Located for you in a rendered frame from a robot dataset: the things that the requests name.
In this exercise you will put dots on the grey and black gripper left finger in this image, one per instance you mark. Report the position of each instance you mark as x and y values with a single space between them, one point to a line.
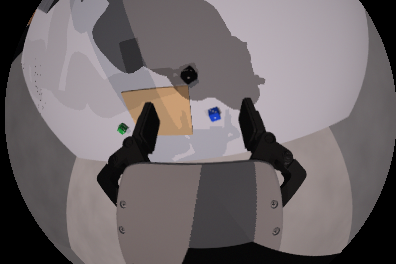
134 149

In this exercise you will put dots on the green die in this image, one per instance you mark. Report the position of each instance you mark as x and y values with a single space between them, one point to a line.
122 128

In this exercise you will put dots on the black die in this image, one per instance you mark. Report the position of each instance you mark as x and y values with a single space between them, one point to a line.
188 75

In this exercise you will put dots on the tan flat mat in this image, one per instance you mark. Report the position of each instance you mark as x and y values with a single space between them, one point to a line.
171 103

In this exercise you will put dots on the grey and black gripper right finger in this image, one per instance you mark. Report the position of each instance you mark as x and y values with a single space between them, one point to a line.
263 146

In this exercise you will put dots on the blue die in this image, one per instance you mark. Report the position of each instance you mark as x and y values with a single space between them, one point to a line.
214 114

